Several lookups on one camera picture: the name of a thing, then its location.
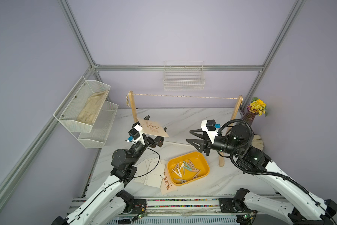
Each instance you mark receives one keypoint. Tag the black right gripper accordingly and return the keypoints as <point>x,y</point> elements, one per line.
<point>199,142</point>

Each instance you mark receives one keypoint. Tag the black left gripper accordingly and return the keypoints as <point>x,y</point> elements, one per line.
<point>153,144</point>

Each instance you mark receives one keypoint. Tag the white postcard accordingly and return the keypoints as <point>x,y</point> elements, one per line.
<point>142,169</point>
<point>163,162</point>
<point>153,128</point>
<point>155,160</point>
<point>155,177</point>

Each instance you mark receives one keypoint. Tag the green plastic clothespin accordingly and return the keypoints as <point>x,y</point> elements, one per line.
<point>185,165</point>

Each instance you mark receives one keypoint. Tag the white hooked clothespin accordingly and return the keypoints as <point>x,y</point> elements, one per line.
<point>182,169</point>

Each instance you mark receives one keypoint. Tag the white plastic clothespin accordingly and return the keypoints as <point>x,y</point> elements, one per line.
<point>177,172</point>

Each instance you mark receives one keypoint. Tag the grey plastic clothespin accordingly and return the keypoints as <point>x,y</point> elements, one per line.
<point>180,181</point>

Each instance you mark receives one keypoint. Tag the pink lettered postcard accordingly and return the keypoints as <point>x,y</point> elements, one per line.
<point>167,185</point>

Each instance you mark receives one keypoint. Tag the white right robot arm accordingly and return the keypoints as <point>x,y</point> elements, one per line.
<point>233,140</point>

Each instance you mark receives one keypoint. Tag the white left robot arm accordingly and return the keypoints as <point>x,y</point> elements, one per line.
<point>111,199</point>

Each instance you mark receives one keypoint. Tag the yellow plastic tray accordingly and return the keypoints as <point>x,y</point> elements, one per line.
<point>199,162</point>

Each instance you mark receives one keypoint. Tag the dark purple vase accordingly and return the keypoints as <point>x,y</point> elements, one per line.
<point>249,117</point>

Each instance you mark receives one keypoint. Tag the beige work gloves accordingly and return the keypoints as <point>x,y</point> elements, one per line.
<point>257,142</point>

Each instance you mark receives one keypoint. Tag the wooden clothesline rack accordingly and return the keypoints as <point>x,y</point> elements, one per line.
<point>179,121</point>

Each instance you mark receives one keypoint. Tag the white mesh lower shelf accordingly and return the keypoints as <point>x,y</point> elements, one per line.
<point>97,138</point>

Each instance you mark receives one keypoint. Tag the white mesh shelf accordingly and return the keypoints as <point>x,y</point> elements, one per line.
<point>97,138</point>
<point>70,108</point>

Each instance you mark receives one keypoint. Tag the beige cloth in shelf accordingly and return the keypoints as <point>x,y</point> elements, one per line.
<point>92,107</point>

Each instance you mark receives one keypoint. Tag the white mesh upper shelf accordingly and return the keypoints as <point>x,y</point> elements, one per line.
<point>70,108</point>

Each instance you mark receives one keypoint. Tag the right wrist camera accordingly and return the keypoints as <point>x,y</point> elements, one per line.
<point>210,127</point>

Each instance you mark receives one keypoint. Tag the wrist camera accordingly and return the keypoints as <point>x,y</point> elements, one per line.
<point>210,127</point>
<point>136,134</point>

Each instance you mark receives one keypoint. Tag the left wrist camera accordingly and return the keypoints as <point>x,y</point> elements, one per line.
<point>136,134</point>

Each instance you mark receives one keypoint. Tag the white wire wall basket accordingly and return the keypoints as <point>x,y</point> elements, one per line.
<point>183,76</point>

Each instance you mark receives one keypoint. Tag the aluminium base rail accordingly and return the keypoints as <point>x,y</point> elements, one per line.
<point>161,211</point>

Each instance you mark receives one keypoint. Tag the aluminium cage frame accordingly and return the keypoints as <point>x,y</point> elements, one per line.
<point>15,176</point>

